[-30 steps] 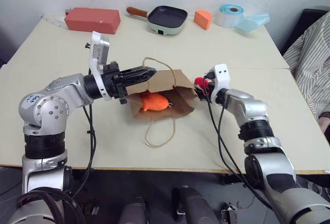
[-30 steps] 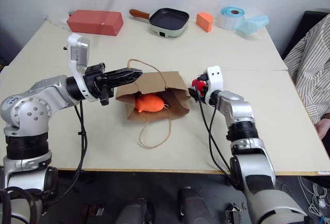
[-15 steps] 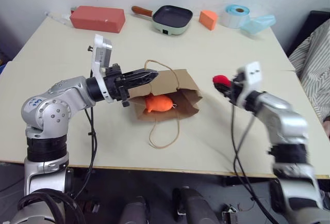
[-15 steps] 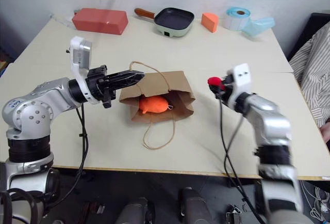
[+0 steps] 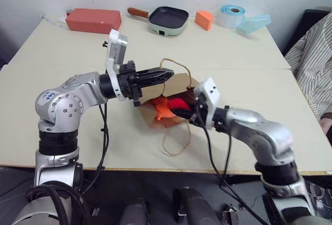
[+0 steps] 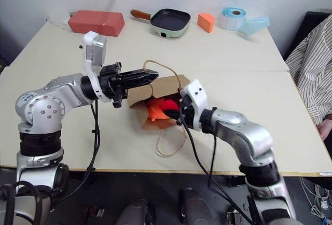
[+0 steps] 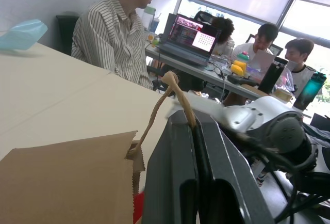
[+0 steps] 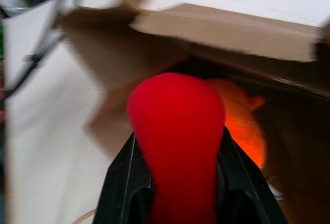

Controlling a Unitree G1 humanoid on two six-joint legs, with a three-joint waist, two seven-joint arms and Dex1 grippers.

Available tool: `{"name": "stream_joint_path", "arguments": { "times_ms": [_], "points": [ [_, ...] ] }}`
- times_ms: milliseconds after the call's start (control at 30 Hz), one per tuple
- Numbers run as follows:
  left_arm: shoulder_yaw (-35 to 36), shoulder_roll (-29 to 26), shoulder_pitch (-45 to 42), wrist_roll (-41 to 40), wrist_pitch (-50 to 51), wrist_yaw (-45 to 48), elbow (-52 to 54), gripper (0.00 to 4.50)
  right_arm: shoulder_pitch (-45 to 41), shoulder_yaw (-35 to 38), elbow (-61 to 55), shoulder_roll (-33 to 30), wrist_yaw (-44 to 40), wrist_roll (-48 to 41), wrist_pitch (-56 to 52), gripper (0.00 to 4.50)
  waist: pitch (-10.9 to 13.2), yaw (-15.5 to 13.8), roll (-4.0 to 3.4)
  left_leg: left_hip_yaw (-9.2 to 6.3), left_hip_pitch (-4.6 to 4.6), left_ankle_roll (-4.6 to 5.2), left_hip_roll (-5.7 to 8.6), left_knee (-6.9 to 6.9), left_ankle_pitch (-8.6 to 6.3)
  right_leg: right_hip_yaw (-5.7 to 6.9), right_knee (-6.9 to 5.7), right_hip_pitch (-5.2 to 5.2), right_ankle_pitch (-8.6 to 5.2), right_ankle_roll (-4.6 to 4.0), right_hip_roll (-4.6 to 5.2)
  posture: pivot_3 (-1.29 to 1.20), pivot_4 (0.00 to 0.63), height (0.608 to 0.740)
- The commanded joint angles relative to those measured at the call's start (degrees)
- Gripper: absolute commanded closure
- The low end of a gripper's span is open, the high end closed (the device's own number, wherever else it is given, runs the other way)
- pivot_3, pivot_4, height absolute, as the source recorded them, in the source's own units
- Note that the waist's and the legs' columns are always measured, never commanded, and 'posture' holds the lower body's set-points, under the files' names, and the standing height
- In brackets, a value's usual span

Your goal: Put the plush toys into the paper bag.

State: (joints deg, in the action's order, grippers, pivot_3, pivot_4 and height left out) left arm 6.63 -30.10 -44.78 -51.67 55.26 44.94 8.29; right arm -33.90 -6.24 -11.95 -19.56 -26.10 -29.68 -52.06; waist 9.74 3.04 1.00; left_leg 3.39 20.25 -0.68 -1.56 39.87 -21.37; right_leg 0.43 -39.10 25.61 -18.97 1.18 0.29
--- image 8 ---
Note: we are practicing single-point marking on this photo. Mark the orange plush toy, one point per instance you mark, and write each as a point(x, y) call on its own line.
point(245, 120)

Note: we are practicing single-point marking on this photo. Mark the red plush toy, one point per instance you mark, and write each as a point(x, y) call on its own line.
point(178, 136)

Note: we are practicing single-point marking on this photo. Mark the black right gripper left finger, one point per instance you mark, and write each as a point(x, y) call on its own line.
point(121, 182)

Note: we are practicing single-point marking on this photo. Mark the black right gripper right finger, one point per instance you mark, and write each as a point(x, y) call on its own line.
point(245, 182)

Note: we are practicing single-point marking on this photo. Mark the brown cardboard box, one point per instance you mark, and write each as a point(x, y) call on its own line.
point(232, 53)

